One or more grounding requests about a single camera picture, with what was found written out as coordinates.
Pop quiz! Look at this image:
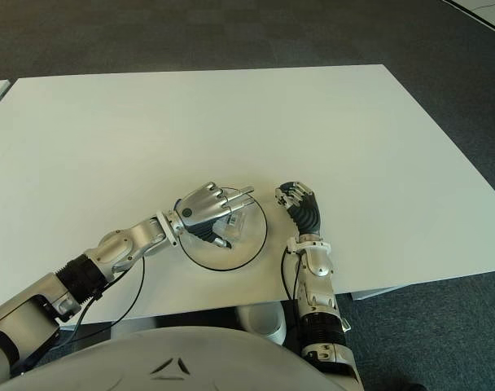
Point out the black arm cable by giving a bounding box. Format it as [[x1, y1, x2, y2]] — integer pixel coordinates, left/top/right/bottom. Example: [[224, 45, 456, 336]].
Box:
[[9, 255, 147, 370], [281, 245, 304, 303]]

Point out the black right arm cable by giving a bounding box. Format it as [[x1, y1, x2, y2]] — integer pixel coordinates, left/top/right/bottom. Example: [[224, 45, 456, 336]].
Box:
[[281, 245, 304, 303]]

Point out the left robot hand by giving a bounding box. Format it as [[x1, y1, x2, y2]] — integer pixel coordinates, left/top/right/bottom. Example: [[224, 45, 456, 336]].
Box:
[[172, 182, 256, 250]]

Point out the grey robot torso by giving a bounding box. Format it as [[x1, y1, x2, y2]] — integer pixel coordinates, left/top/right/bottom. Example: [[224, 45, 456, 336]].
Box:
[[0, 325, 354, 391]]

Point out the white plate black rim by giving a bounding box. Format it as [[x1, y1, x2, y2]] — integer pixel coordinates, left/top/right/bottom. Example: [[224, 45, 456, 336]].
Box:
[[177, 186, 268, 271]]

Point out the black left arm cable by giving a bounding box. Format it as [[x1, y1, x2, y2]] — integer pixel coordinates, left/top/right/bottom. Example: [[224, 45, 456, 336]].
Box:
[[9, 255, 147, 370]]

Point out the clear water bottle blue cap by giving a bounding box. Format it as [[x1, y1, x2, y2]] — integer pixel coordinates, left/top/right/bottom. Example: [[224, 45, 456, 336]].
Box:
[[212, 202, 253, 246]]

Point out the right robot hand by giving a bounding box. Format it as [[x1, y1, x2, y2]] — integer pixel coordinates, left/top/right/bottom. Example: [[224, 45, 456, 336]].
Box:
[[274, 181, 322, 237]]

